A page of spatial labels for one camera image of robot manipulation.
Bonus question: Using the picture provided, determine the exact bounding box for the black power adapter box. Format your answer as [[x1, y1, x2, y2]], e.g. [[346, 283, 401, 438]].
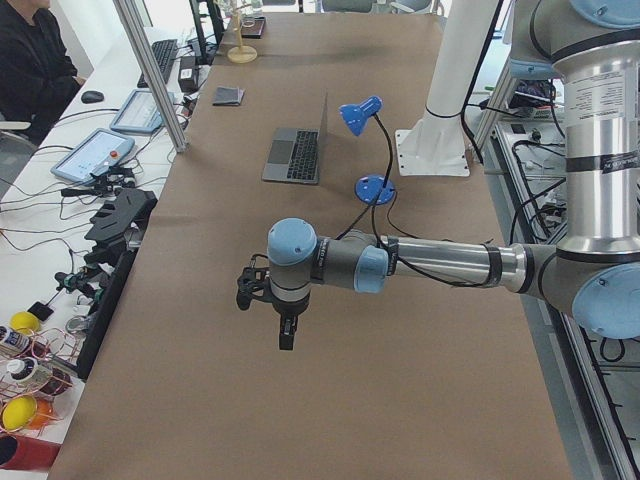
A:
[[178, 55, 199, 93]]

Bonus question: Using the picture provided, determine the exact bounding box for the near teach pendant tablet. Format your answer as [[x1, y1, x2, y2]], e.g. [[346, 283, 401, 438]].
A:
[[50, 128, 135, 184]]

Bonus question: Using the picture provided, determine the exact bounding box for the small yellow ball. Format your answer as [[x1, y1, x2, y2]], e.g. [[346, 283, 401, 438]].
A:
[[9, 311, 41, 333]]

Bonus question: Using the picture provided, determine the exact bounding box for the black plastic rack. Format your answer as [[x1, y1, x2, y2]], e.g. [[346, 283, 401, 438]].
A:
[[75, 188, 157, 381]]

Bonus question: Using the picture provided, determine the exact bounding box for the wooden mug tree stand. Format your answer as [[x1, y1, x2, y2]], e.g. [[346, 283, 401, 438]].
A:
[[218, 0, 263, 64]]

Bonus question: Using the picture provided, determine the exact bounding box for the folded grey cloth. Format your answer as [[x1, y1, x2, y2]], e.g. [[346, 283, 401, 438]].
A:
[[212, 86, 245, 106]]

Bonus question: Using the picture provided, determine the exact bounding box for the black computer mouse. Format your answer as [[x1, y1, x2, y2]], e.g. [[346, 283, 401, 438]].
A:
[[81, 90, 104, 104]]

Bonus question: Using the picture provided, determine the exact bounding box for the black lamp power cable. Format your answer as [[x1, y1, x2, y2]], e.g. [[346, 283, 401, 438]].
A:
[[334, 192, 426, 241]]

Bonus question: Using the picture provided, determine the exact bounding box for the blue desk lamp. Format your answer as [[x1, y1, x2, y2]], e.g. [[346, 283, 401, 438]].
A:
[[338, 94, 398, 207]]

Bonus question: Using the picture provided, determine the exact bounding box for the grey laptop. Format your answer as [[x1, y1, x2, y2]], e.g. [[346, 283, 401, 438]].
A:
[[261, 91, 328, 185]]

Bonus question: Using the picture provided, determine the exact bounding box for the aluminium frame post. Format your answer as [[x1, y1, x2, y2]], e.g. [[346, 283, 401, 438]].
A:
[[113, 0, 187, 153]]

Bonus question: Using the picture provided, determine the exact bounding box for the seated person in black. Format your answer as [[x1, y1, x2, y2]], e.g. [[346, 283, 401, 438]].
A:
[[1, 1, 84, 145]]

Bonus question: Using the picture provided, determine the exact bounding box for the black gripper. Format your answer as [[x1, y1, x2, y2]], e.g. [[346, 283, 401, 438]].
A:
[[273, 300, 303, 350]]

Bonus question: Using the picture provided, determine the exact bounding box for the teach pendant tablet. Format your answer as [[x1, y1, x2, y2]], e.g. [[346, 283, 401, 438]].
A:
[[50, 128, 135, 184], [110, 89, 163, 135]]

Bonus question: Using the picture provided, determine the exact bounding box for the copper wire basket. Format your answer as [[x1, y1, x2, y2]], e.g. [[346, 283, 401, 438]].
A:
[[1, 326, 81, 436]]

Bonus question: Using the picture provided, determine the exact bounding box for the black keyboard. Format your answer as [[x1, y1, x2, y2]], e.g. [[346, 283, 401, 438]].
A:
[[151, 39, 178, 83]]

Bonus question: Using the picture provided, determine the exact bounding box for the yellow ball in basket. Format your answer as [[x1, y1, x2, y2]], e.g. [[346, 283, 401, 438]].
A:
[[1, 395, 37, 431]]

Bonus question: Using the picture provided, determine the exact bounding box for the far teach pendant tablet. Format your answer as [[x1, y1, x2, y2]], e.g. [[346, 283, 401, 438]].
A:
[[110, 89, 163, 135]]

